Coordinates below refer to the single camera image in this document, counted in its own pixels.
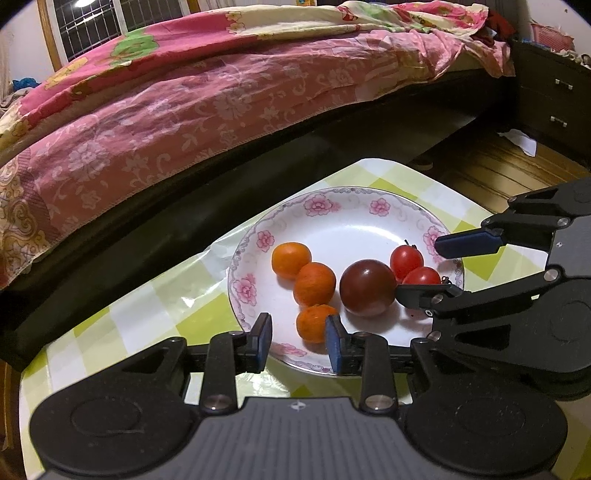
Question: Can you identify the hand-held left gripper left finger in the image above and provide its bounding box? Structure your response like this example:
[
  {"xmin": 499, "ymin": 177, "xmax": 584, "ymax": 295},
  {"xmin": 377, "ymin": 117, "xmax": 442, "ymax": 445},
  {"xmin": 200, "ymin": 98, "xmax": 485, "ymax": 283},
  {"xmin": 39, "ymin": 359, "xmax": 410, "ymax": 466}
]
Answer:
[{"xmin": 111, "ymin": 312, "xmax": 274, "ymax": 414}]

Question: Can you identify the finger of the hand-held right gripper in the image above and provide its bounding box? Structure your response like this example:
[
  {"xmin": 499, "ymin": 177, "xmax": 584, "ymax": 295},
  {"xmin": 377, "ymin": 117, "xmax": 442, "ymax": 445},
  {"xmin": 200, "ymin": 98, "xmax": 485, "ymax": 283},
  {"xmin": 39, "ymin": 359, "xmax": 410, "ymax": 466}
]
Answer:
[
  {"xmin": 436, "ymin": 178, "xmax": 591, "ymax": 260},
  {"xmin": 396, "ymin": 269, "xmax": 563, "ymax": 354}
]

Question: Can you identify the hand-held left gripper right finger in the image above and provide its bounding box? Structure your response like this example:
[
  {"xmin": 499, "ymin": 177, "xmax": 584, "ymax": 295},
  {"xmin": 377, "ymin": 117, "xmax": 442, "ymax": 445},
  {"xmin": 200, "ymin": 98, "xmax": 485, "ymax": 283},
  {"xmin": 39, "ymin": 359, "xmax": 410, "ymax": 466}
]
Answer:
[{"xmin": 324, "ymin": 314, "xmax": 446, "ymax": 414}]

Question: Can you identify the red cherry tomato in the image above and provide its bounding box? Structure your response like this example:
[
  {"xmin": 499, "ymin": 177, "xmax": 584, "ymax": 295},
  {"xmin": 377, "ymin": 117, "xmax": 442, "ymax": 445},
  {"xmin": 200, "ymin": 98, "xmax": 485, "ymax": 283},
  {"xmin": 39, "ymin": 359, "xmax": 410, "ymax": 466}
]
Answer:
[
  {"xmin": 402, "ymin": 267, "xmax": 451, "ymax": 287},
  {"xmin": 390, "ymin": 240, "xmax": 424, "ymax": 281}
]

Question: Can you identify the small orange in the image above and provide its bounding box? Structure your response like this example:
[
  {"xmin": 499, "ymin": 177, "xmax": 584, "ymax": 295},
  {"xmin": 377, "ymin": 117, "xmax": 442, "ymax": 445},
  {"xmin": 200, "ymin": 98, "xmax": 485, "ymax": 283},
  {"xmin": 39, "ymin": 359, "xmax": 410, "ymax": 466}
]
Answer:
[
  {"xmin": 296, "ymin": 305, "xmax": 340, "ymax": 344},
  {"xmin": 271, "ymin": 242, "xmax": 312, "ymax": 281},
  {"xmin": 294, "ymin": 262, "xmax": 337, "ymax": 308}
]

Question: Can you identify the large dark red tomato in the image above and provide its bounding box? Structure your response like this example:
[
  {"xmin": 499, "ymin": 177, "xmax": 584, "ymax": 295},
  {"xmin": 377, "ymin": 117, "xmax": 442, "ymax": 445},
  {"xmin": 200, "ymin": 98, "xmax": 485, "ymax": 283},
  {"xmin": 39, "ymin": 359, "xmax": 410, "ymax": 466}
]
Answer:
[{"xmin": 340, "ymin": 259, "xmax": 398, "ymax": 318}]

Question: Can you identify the white floral rimmed plate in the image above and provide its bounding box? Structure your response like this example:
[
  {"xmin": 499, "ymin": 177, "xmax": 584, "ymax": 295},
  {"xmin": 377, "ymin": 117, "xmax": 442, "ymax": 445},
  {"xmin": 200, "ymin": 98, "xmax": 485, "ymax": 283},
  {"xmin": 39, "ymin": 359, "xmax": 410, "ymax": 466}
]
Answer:
[{"xmin": 227, "ymin": 186, "xmax": 465, "ymax": 376}]

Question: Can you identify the green checked plastic tablecloth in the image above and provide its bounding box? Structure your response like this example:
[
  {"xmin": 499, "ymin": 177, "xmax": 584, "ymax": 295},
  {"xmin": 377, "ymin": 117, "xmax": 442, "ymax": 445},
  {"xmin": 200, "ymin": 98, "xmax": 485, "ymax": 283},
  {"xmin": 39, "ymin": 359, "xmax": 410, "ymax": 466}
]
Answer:
[{"xmin": 18, "ymin": 158, "xmax": 492, "ymax": 480}]

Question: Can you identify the white paper scrap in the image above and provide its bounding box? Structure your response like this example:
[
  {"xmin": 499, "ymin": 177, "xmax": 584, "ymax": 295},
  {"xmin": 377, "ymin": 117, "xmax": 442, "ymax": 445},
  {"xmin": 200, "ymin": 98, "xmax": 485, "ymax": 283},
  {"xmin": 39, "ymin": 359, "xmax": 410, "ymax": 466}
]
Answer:
[{"xmin": 499, "ymin": 129, "xmax": 539, "ymax": 158}]

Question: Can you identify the dark nightstand with drawers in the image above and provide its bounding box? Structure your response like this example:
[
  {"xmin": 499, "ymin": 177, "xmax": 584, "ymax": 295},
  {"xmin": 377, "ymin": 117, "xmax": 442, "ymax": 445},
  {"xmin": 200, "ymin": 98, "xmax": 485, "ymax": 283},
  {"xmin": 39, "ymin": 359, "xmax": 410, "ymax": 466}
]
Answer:
[{"xmin": 510, "ymin": 39, "xmax": 591, "ymax": 162}]

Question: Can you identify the pink basket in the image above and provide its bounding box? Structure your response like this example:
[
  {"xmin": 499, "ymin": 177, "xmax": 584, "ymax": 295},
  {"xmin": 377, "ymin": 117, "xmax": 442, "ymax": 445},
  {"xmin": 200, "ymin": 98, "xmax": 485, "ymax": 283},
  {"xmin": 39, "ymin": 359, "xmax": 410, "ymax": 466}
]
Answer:
[{"xmin": 530, "ymin": 22, "xmax": 578, "ymax": 52}]

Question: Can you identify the red cloth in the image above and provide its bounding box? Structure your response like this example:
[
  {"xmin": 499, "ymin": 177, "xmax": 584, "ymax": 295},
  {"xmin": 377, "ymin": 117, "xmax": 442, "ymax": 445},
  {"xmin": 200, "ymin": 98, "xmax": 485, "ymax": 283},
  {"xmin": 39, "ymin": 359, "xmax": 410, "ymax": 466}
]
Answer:
[{"xmin": 485, "ymin": 7, "xmax": 518, "ymax": 44}]

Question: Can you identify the pink floral blanket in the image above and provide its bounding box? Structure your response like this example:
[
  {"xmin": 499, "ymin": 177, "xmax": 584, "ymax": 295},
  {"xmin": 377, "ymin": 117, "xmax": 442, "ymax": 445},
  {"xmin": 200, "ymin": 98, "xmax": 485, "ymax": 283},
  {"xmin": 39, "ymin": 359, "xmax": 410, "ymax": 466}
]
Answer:
[{"xmin": 0, "ymin": 0, "xmax": 515, "ymax": 291}]

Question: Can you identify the barred window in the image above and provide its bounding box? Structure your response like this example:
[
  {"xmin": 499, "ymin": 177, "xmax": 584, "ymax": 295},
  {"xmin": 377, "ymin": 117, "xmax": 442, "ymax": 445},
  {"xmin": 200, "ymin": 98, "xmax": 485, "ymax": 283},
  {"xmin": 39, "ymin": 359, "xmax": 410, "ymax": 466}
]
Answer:
[{"xmin": 37, "ymin": 0, "xmax": 201, "ymax": 72}]

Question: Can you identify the dark bed frame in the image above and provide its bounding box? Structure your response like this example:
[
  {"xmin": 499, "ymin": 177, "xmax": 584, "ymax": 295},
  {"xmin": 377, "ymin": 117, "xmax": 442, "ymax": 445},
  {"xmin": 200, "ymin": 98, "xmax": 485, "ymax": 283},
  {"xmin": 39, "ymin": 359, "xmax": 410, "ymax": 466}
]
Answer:
[{"xmin": 0, "ymin": 69, "xmax": 522, "ymax": 372}]

